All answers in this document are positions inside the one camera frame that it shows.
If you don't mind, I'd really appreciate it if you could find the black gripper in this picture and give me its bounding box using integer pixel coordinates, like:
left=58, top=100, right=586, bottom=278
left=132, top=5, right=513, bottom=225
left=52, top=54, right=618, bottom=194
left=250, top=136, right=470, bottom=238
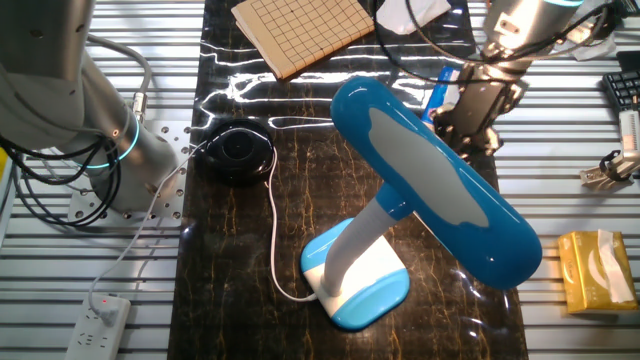
left=431, top=62, right=527, bottom=160

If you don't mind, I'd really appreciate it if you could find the blue and white desk lamp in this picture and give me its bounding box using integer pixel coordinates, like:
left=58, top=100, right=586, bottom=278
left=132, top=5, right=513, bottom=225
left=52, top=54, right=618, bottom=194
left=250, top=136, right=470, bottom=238
left=299, top=75, right=544, bottom=332

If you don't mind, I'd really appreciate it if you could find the blue tissue pack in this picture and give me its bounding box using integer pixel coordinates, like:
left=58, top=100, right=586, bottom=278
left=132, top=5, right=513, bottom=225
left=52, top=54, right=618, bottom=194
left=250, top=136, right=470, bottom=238
left=420, top=66, right=462, bottom=126

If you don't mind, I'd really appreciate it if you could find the white paper tissue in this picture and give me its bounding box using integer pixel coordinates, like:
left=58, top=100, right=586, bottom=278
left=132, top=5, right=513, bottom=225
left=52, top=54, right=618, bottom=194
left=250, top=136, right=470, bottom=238
left=374, top=0, right=452, bottom=36

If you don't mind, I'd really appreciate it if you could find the crumpled clear plastic wrap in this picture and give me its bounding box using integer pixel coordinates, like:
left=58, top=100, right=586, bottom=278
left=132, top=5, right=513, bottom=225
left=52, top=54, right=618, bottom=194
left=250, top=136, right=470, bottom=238
left=572, top=34, right=617, bottom=62

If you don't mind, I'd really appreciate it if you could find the black keyboard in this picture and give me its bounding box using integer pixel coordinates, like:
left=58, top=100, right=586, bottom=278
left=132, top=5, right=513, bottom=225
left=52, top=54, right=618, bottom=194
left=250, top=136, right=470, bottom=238
left=601, top=68, right=640, bottom=112

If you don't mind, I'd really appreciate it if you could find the gold tissue box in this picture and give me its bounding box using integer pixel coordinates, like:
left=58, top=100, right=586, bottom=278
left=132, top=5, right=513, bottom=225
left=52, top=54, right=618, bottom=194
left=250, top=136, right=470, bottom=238
left=557, top=228, right=640, bottom=315

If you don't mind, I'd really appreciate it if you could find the wooden go board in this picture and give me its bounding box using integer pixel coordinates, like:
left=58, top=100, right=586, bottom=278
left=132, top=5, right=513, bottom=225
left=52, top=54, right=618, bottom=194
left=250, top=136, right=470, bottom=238
left=230, top=0, right=376, bottom=81

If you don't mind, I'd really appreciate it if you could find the black round puck device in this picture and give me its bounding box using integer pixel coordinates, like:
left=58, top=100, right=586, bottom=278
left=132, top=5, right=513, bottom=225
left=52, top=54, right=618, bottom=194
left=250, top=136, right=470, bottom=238
left=193, top=118, right=276, bottom=189

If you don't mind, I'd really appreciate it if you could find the white power strip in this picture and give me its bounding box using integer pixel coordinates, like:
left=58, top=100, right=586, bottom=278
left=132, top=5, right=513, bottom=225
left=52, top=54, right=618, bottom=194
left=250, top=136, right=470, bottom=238
left=63, top=293, right=132, bottom=360

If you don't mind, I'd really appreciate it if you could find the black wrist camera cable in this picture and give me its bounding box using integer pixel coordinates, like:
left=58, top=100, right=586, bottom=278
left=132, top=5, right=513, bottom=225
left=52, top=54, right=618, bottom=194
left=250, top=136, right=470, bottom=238
left=372, top=0, right=619, bottom=86

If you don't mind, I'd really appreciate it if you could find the white lamp power cable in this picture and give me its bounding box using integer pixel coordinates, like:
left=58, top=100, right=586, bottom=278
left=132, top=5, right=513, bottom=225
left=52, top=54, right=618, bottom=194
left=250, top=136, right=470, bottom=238
left=87, top=127, right=319, bottom=326

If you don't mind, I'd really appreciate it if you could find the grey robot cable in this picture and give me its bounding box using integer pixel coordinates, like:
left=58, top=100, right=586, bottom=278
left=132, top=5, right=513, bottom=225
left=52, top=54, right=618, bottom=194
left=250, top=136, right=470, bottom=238
left=84, top=33, right=153, bottom=124

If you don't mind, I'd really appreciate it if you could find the black cable bundle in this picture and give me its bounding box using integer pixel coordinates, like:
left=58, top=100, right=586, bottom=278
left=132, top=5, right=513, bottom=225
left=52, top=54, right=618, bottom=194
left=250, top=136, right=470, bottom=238
left=0, top=132, right=123, bottom=230

